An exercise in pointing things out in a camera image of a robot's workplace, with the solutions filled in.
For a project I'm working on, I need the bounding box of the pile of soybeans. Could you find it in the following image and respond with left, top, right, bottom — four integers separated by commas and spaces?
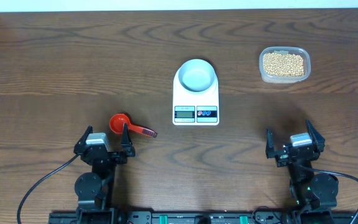
262, 53, 304, 77

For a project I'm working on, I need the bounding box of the clear plastic container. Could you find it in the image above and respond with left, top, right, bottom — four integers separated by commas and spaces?
259, 47, 311, 84

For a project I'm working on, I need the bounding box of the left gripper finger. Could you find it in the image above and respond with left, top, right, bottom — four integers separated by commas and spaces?
121, 123, 133, 152
77, 126, 93, 147

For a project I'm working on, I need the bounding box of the light blue bowl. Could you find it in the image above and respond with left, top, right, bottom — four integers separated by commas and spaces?
178, 59, 217, 93

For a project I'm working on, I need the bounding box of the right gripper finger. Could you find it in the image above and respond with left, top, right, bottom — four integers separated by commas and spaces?
265, 128, 274, 153
306, 119, 325, 147

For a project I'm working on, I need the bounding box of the black cable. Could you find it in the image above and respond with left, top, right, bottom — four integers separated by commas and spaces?
16, 154, 81, 224
296, 164, 358, 224

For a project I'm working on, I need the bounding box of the right black cable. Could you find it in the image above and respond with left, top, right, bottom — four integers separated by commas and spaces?
296, 164, 358, 224

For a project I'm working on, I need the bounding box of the white digital kitchen scale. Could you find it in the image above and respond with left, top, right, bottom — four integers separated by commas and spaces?
172, 70, 219, 126

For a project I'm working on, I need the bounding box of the red measuring scoop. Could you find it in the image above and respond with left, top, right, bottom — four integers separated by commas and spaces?
109, 113, 157, 138

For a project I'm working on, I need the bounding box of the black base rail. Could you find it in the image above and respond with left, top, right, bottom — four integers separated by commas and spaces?
48, 208, 354, 224

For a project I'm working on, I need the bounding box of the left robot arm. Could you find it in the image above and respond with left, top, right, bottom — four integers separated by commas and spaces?
73, 124, 135, 212

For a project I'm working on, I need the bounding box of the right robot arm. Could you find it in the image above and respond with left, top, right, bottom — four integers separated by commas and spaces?
265, 120, 339, 213

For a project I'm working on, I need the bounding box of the left black cable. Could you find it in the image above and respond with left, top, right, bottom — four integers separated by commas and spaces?
16, 154, 81, 224

